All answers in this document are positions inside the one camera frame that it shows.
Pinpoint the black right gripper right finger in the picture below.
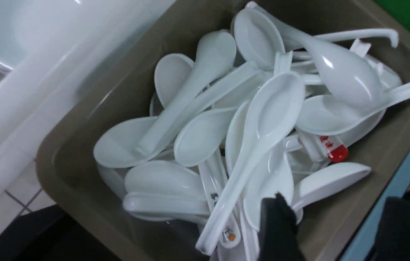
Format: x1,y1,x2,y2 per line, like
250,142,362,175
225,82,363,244
374,197,410,261

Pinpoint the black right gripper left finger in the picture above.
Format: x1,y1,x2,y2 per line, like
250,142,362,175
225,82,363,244
258,193,305,261

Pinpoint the small white dish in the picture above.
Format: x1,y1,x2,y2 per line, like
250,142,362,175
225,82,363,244
0,0,84,73

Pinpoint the white spoon with red tip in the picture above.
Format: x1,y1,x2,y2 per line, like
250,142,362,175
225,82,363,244
298,130,349,163

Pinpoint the white soup spoon upside down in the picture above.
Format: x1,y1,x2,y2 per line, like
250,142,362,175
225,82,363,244
246,1,383,108

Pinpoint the taupe spoon bin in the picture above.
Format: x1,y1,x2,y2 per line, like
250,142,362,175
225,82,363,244
36,0,410,261

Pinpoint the large white plastic tub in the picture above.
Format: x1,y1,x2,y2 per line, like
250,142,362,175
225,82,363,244
0,0,174,197

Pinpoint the white spoon with printed handle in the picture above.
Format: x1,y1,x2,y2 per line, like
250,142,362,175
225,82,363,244
198,149,242,249

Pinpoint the white soup spoon long handle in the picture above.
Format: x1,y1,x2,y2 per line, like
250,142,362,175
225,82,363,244
296,82,410,136

